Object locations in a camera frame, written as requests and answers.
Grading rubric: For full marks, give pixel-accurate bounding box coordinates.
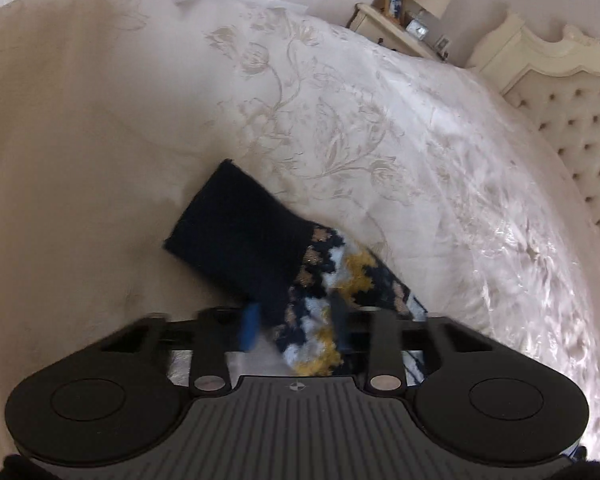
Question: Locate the cream tufted headboard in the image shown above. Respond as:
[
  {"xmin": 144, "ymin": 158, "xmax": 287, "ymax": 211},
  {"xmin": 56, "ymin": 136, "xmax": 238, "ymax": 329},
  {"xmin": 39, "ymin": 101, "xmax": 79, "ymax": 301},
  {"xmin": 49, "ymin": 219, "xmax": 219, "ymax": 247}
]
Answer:
[{"xmin": 465, "ymin": 10, "xmax": 600, "ymax": 273}]

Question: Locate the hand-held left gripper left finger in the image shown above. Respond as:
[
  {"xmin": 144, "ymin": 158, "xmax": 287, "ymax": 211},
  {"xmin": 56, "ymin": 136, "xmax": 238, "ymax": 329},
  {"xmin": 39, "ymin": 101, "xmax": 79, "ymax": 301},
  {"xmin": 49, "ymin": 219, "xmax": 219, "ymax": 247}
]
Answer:
[{"xmin": 100, "ymin": 303, "xmax": 262, "ymax": 394}]

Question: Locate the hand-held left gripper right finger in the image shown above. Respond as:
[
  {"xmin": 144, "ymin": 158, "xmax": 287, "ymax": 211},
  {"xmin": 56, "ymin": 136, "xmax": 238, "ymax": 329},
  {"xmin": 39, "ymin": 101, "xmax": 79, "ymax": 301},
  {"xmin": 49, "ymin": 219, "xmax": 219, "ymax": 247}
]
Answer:
[{"xmin": 329, "ymin": 294, "xmax": 487, "ymax": 392}]

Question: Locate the cream nightstand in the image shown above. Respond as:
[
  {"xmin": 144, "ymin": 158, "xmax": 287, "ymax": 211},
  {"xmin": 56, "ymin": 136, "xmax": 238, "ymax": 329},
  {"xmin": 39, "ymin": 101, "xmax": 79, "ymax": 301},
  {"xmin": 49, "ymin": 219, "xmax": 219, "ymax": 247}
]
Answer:
[{"xmin": 347, "ymin": 2, "xmax": 449, "ymax": 63}]

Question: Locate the cream floral bedspread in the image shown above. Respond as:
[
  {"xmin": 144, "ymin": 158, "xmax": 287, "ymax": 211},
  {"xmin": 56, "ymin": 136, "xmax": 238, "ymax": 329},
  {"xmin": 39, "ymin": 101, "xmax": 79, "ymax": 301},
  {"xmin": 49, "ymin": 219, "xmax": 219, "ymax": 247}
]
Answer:
[{"xmin": 0, "ymin": 0, "xmax": 600, "ymax": 463}]

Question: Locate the wooden picture frame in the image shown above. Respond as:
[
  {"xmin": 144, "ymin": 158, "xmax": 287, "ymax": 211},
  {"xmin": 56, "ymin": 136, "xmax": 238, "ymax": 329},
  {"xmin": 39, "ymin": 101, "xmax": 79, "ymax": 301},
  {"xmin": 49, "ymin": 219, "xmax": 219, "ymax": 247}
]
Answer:
[{"xmin": 379, "ymin": 0, "xmax": 407, "ymax": 22}]

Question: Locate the navy yellow patterned knit sock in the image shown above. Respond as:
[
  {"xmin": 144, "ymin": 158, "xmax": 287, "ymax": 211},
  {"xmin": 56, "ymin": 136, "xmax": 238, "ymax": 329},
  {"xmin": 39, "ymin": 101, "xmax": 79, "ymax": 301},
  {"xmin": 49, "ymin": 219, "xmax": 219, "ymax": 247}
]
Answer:
[{"xmin": 163, "ymin": 159, "xmax": 428, "ymax": 378}]

